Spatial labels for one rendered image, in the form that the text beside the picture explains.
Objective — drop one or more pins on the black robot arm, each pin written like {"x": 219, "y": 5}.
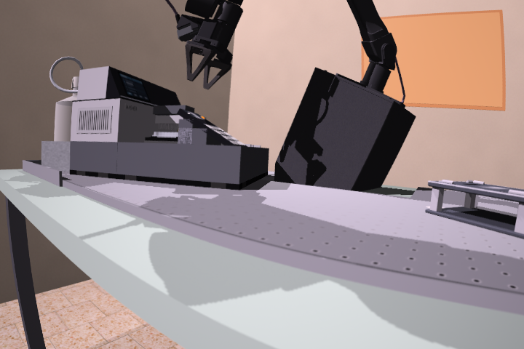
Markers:
{"x": 379, "y": 45}

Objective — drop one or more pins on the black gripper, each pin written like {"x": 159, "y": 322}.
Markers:
{"x": 209, "y": 48}

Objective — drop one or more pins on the white microplate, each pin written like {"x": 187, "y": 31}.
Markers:
{"x": 165, "y": 134}

